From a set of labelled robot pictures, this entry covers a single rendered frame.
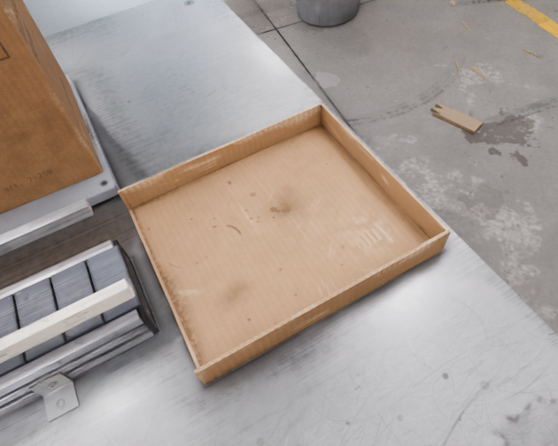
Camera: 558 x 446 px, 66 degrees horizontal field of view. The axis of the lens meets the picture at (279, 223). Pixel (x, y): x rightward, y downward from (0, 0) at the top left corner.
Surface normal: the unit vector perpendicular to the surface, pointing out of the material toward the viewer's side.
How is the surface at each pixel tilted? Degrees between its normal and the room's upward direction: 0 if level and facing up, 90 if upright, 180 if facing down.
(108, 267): 0
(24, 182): 90
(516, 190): 0
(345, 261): 0
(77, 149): 90
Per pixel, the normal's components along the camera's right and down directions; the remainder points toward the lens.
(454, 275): -0.08, -0.58
